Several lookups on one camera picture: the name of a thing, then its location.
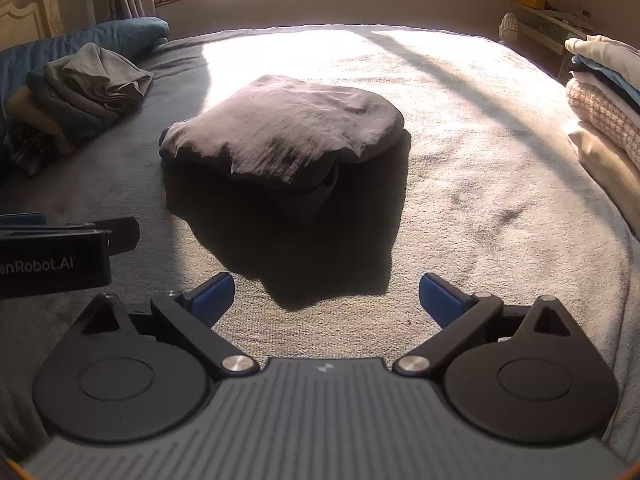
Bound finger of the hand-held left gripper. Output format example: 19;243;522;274
0;212;47;231
95;216;141;256

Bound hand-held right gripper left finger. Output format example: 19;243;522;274
80;272;261;378

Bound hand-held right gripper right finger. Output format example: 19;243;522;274
392;272;571;378

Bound dark grey pants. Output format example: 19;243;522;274
159;74;412;221

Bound stack of folded clothes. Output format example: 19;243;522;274
564;34;640;241

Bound dark patterned garment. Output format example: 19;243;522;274
2;125;58;177

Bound tan crumpled garment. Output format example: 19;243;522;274
5;86;76;156

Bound teal crumpled garment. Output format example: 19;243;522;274
26;70;123;146

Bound grey crumpled garment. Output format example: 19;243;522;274
44;42;155;111

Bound blue pillow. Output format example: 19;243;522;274
0;16;171;126

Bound cream carved headboard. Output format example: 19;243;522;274
0;0;63;53

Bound cream bedpost finial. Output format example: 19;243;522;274
500;11;522;44

